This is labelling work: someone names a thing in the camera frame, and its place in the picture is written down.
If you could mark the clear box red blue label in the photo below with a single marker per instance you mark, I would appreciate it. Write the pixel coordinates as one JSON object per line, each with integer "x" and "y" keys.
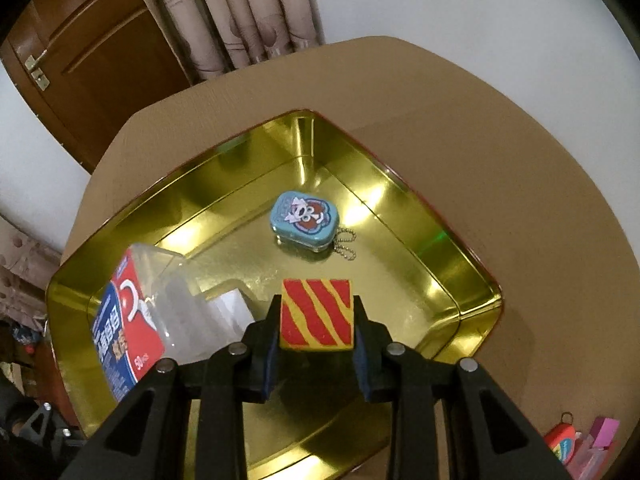
{"x": 131, "y": 320}

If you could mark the red yellow striped block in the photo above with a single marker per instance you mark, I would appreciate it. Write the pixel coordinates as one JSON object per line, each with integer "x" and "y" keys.
{"x": 317, "y": 314}

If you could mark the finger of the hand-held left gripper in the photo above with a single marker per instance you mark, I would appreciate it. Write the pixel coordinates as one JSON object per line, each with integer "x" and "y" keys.
{"x": 42, "y": 417}

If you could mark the white block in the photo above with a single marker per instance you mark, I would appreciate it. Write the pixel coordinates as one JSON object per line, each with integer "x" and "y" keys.
{"x": 230, "y": 310}

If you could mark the floral patterned cloth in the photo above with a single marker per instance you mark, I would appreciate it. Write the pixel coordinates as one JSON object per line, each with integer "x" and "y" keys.
{"x": 25, "y": 260}

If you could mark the brown wooden door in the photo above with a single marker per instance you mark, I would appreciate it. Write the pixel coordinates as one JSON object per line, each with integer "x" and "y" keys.
{"x": 100, "y": 55}

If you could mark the gold tin box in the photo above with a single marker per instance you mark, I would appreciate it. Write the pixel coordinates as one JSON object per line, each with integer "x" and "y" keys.
{"x": 320, "y": 170}

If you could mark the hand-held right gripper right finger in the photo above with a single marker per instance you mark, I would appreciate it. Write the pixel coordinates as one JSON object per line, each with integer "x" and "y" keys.
{"x": 361, "y": 371}

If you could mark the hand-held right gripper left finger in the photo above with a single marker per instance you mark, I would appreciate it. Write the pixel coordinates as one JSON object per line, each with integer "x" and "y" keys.
{"x": 272, "y": 366}

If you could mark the beige patterned curtain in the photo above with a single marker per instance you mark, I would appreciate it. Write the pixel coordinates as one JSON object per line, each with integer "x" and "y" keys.
{"x": 235, "y": 15}

